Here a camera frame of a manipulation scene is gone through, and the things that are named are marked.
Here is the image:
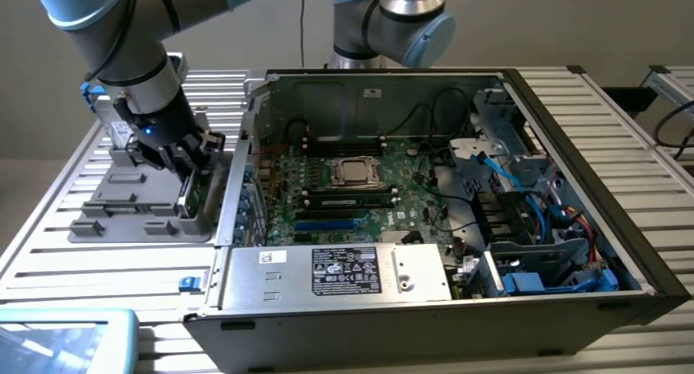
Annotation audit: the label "blue plastic drive caddies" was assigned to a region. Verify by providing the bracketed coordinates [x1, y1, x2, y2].
[499, 267, 621, 297]

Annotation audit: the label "teach pendant tablet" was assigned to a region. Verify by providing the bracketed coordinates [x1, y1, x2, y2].
[0, 307, 140, 374]

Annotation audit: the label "thick black looped cable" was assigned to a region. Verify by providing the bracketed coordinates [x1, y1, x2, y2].
[651, 99, 694, 162]

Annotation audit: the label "blue disk caddy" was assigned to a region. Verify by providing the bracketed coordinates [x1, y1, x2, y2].
[79, 80, 107, 115]

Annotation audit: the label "blue SATA wire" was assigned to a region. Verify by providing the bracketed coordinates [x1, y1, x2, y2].
[472, 153, 547, 245]

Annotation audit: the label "green graphics card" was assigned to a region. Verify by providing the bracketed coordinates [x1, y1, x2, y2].
[176, 107, 217, 223]

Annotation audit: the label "silver metal disk bay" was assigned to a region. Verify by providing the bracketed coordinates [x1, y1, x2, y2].
[448, 88, 547, 192]

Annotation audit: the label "black open PC case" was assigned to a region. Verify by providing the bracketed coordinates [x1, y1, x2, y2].
[181, 67, 693, 365]

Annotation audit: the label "neighbouring metal slat table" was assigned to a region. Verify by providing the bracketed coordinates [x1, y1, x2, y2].
[639, 64, 694, 119]

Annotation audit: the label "multicoloured power wires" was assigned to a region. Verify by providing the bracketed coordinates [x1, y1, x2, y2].
[555, 202, 606, 269]

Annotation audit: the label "black expansion slot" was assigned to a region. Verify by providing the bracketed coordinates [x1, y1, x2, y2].
[294, 208, 358, 221]

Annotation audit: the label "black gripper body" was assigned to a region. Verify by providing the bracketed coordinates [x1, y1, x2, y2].
[115, 85, 217, 152]

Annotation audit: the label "grey parts rack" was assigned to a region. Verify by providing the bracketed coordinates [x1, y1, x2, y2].
[67, 117, 235, 245]

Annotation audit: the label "green motherboard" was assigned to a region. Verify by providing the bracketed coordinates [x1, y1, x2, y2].
[245, 140, 474, 265]

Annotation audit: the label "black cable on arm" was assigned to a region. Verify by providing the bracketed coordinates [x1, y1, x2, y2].
[84, 0, 183, 82]

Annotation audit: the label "CPU socket with CPU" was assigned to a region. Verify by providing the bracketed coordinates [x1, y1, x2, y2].
[323, 155, 390, 189]

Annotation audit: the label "black internal power wire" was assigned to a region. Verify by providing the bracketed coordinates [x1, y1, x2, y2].
[390, 87, 474, 140]

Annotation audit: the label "black empty RAM slots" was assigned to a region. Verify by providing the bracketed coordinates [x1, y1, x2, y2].
[302, 134, 387, 156]

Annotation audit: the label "silver power supply unit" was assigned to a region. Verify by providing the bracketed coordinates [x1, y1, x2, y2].
[217, 242, 454, 311]

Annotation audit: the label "RAM stick with label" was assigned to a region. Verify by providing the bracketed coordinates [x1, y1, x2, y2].
[302, 198, 400, 211]

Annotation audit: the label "silver hard disk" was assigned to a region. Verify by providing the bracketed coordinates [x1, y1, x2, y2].
[95, 95, 136, 148]

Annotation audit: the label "blue expansion slot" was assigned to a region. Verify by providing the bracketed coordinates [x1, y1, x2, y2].
[294, 219, 355, 232]

